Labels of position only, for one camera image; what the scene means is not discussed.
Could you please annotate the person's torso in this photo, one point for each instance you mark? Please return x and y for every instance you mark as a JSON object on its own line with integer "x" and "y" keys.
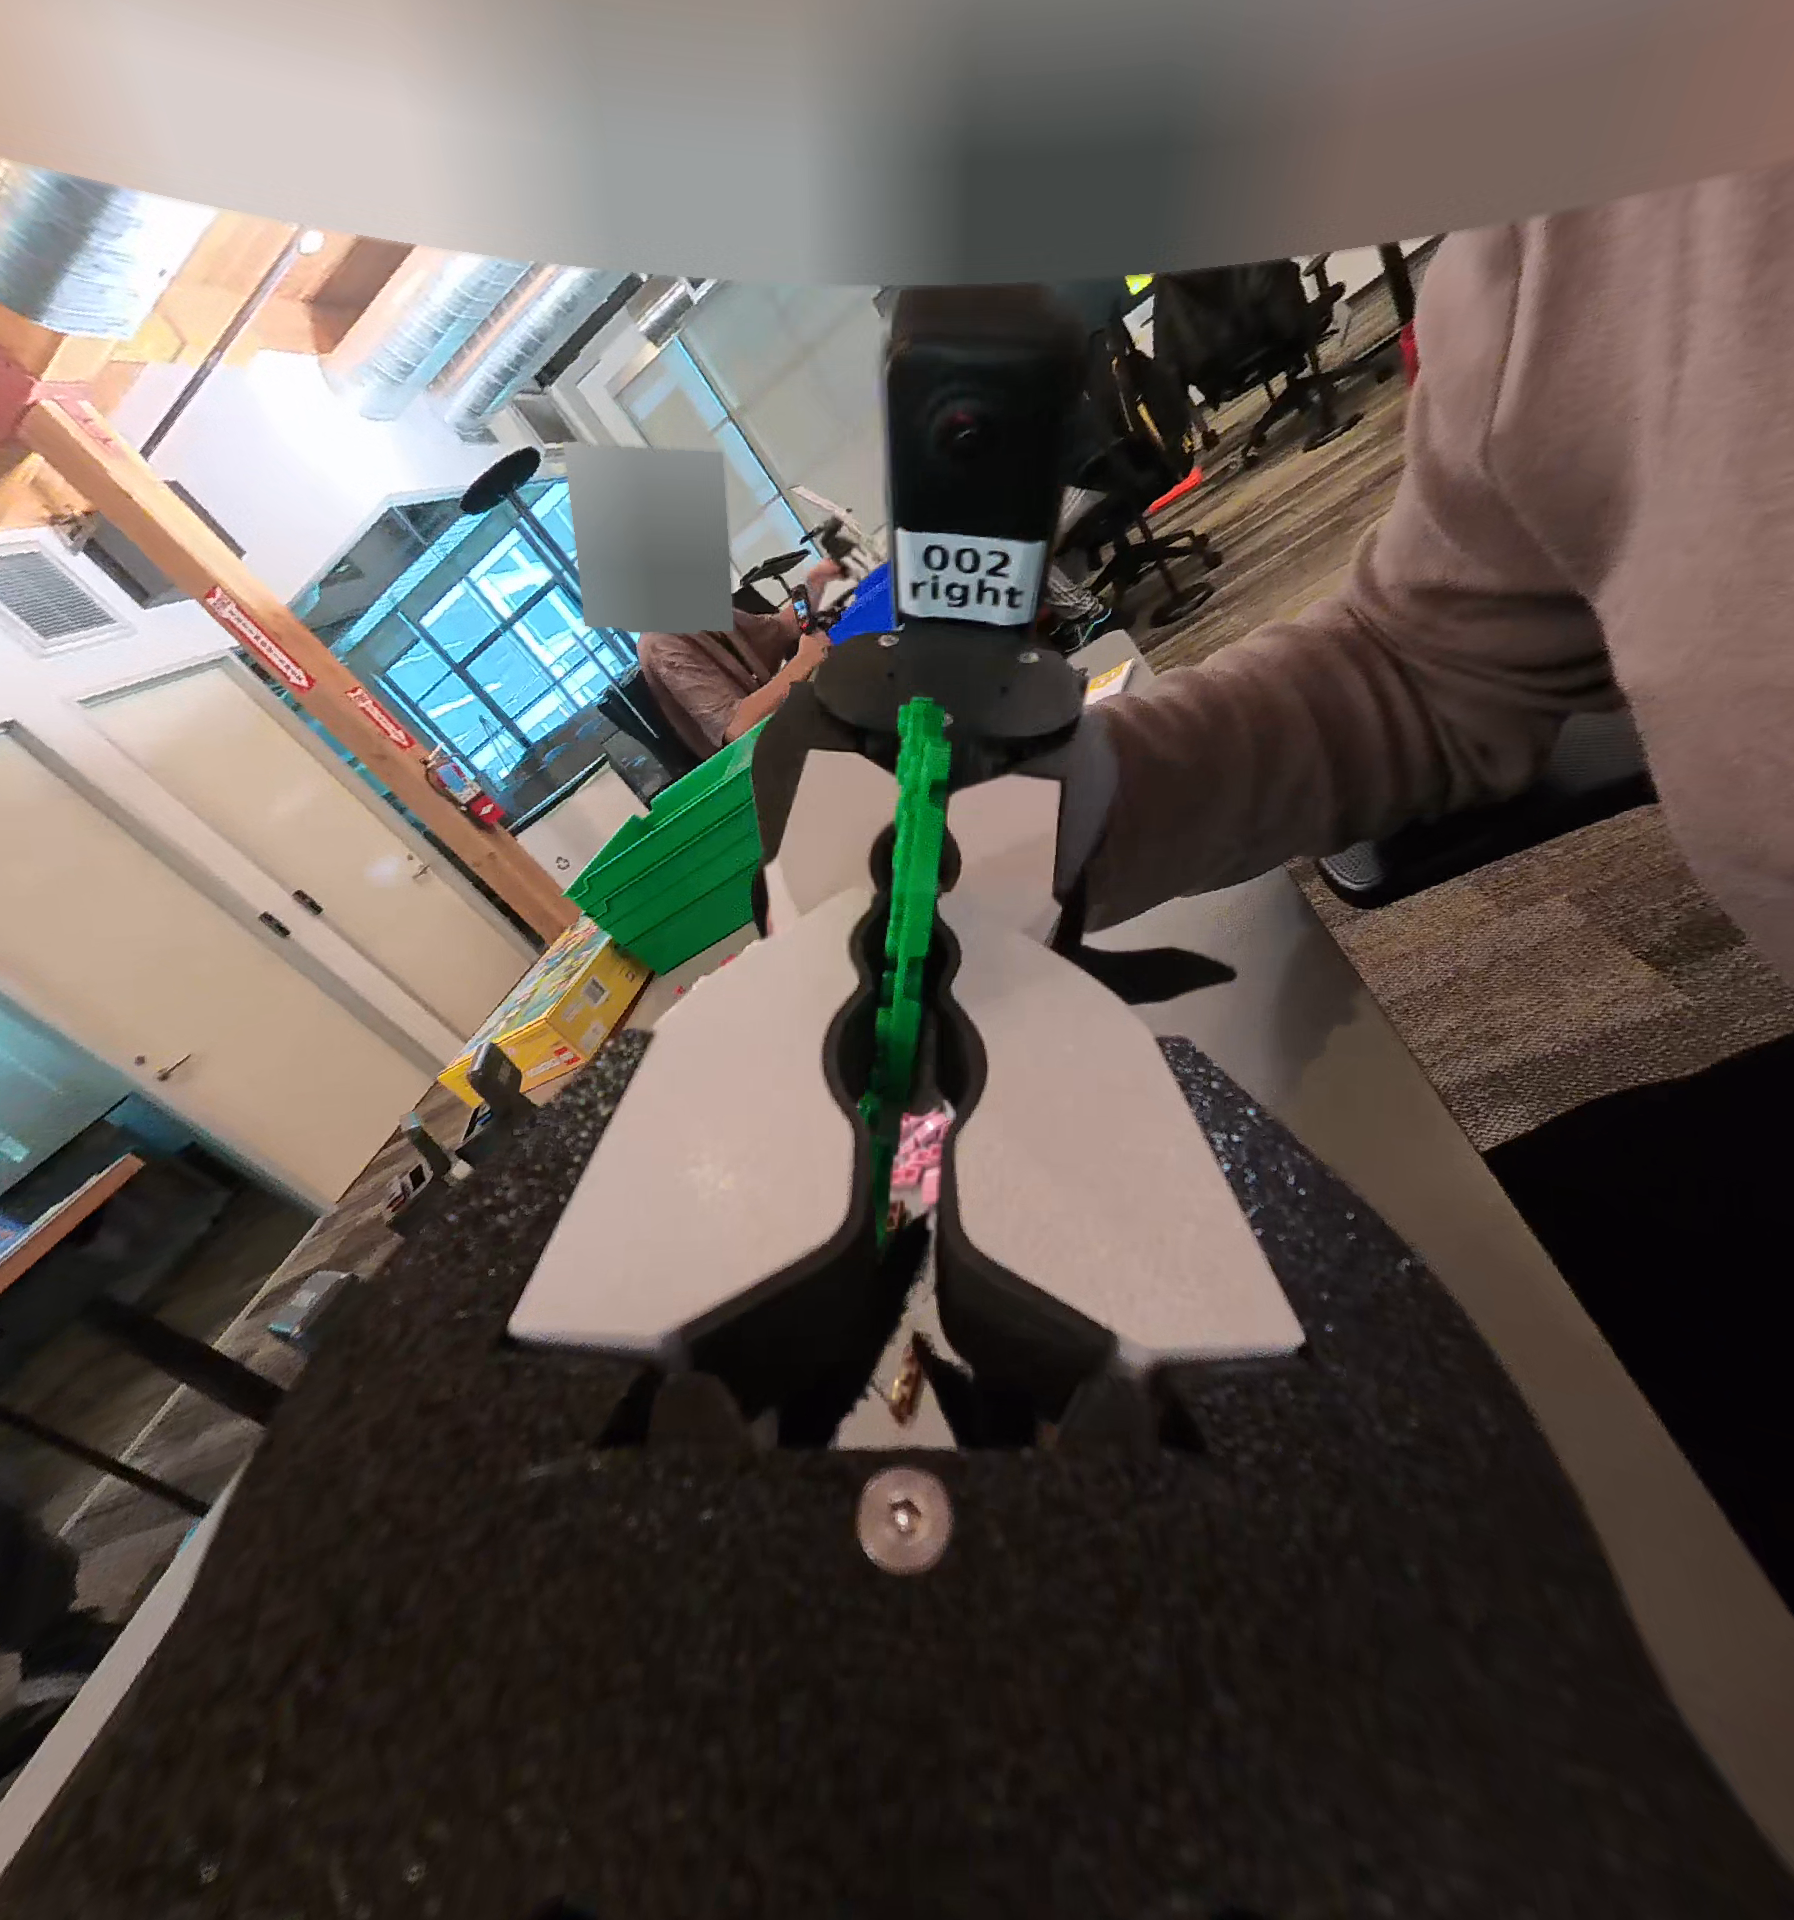
{"x": 1661, "y": 524}

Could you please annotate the slim silver air duct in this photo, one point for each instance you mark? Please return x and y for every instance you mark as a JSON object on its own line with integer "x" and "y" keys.
{"x": 417, "y": 331}
{"x": 568, "y": 338}

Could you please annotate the black power adapter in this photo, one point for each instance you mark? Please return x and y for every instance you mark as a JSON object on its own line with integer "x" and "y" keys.
{"x": 420, "y": 1162}
{"x": 489, "y": 1077}

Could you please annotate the yellow lego box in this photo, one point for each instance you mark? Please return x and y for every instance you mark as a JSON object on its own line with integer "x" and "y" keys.
{"x": 552, "y": 1022}

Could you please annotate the heap of pink bricks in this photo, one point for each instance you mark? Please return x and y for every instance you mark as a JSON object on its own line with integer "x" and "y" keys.
{"x": 923, "y": 1157}

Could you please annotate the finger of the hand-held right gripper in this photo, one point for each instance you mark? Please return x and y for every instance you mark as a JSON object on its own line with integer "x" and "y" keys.
{"x": 1011, "y": 854}
{"x": 821, "y": 841}

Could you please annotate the large silver air duct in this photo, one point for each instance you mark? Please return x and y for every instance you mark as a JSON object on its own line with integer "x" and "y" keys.
{"x": 72, "y": 240}

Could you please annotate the green lego plate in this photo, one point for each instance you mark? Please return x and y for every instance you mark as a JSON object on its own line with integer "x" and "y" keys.
{"x": 919, "y": 841}

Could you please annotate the red fire extinguisher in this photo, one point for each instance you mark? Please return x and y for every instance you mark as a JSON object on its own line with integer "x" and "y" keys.
{"x": 455, "y": 781}

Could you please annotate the green bin stack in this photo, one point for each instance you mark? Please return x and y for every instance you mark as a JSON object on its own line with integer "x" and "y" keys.
{"x": 672, "y": 872}

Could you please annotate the person's leg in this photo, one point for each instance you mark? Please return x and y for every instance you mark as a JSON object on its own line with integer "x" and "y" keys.
{"x": 1707, "y": 1352}

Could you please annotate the white wall vent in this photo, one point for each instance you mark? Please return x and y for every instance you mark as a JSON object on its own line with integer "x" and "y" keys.
{"x": 42, "y": 593}

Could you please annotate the black round lamp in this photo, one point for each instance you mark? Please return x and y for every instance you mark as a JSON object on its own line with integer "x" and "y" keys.
{"x": 499, "y": 481}

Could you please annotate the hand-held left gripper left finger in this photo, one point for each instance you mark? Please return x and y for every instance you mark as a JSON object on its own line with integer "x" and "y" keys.
{"x": 687, "y": 1186}

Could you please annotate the wooden side table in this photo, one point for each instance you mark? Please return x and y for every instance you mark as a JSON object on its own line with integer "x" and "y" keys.
{"x": 27, "y": 1245}

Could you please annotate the black office chair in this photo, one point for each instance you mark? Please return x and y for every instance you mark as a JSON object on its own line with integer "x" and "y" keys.
{"x": 1483, "y": 825}
{"x": 1212, "y": 392}

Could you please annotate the wooden beam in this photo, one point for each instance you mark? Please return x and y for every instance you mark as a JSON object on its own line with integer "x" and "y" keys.
{"x": 267, "y": 602}

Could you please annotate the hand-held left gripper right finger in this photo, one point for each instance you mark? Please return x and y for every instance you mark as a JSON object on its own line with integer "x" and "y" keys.
{"x": 1122, "y": 1186}

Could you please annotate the cream double door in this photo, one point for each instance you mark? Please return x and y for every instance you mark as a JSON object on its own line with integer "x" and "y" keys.
{"x": 207, "y": 901}

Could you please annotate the orange traffic cone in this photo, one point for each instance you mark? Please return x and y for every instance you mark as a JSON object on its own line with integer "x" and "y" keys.
{"x": 1171, "y": 488}

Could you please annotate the person's right forearm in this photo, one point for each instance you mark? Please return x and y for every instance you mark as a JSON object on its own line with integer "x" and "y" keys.
{"x": 1363, "y": 720}

